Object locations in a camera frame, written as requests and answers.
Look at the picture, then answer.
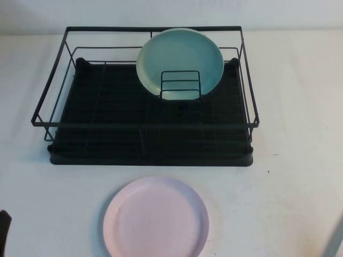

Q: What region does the pink round plate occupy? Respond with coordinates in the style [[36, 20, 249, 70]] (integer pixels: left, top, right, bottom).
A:
[[102, 176, 210, 257]]

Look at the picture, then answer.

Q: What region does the white plate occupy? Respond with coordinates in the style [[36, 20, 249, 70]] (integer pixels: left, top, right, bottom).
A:
[[136, 27, 225, 101]]

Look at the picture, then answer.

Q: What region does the black dish drying rack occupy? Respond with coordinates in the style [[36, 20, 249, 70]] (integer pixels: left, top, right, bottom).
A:
[[47, 57, 255, 168]]

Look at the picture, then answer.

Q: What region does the black wire dish rack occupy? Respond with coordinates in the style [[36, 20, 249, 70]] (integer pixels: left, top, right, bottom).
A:
[[31, 26, 260, 143]]

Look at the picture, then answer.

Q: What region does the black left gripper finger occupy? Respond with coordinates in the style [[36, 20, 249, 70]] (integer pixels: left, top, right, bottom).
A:
[[0, 210, 13, 243]]

